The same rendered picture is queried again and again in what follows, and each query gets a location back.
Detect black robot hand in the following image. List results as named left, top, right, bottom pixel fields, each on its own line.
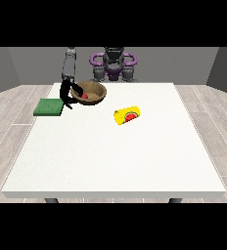
left=59, top=78, right=88, bottom=110

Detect brown wooden bowl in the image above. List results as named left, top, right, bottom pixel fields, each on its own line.
left=69, top=81, right=108, bottom=106

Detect green square pad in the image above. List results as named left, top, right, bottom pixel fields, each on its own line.
left=32, top=98, right=65, bottom=117

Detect yellow cup with melon print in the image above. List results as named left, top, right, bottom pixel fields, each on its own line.
left=113, top=105, right=142, bottom=126

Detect grey robot trunk purple rings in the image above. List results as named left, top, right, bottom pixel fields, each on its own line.
left=88, top=47, right=140, bottom=83

